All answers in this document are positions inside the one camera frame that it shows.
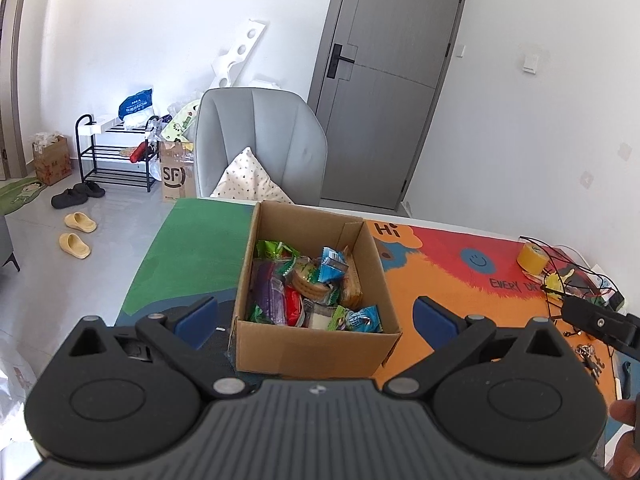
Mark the yellow tape roll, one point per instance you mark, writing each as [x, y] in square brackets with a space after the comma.
[530, 260]

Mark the green cartoon rug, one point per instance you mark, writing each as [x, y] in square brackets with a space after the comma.
[20, 195]

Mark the red snack bar packet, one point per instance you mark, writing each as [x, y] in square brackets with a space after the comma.
[295, 306]

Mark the white foam board with holes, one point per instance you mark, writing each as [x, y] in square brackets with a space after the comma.
[240, 50]

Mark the grey door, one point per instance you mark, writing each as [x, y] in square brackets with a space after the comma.
[385, 110]

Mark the black shoe rack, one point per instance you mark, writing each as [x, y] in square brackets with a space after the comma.
[79, 155]

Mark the key bunch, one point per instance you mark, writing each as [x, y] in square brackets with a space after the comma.
[590, 360]

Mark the person's right hand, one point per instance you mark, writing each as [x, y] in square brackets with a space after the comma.
[622, 412]

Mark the orange cream bread packet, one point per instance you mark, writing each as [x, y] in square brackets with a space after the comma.
[352, 285]

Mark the green white snack packet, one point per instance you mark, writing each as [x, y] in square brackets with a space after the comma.
[257, 314]

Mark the white power strip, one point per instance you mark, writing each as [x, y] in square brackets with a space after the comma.
[604, 277]

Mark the green cartoon snack packet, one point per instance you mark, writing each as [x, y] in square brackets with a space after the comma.
[341, 319]

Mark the white black snack packet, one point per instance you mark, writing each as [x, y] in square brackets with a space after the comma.
[320, 318]

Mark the brown cardboard box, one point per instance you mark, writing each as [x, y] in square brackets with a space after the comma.
[310, 351]

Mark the grey sofa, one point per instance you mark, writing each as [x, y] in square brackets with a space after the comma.
[7, 245]

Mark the pale green cartoon bag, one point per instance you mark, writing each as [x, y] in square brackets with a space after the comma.
[182, 120]

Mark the yellow slipper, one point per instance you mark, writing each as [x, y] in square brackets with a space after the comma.
[80, 222]
[75, 246]

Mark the black charger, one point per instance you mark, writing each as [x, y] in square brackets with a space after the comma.
[616, 301]

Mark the wide white wall switch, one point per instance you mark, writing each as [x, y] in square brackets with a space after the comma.
[531, 62]

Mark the black slipper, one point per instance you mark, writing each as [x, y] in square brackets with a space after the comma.
[67, 200]
[92, 190]

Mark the printed cardboard carton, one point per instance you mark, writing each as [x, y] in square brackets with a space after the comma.
[52, 162]

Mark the white dotted pillow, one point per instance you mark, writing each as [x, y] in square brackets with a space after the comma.
[245, 180]

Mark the purple snack packet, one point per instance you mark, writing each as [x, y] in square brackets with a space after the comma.
[272, 295]

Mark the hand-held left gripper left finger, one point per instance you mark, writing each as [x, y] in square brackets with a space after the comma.
[197, 321]

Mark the colourful cat print table mat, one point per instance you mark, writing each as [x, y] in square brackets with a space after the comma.
[210, 250]

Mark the open room door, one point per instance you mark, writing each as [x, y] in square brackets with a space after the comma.
[12, 60]

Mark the grey upholstered chair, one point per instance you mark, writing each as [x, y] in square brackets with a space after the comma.
[260, 125]

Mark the green zigzag edge snack packet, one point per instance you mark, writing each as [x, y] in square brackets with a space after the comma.
[272, 250]

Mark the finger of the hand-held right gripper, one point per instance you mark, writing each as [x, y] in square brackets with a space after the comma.
[597, 321]

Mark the brown printed paper carton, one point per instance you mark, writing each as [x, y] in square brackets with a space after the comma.
[177, 175]

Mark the white wall cover plate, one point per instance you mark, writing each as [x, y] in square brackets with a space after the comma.
[586, 180]
[625, 152]

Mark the blue plastic bag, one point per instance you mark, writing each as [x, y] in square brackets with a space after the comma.
[135, 105]

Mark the clear cookie packet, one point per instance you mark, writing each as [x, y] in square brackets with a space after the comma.
[310, 283]

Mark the blue snack packet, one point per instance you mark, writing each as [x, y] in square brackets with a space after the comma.
[332, 265]
[364, 320]

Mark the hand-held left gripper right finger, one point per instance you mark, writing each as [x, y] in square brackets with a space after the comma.
[435, 323]

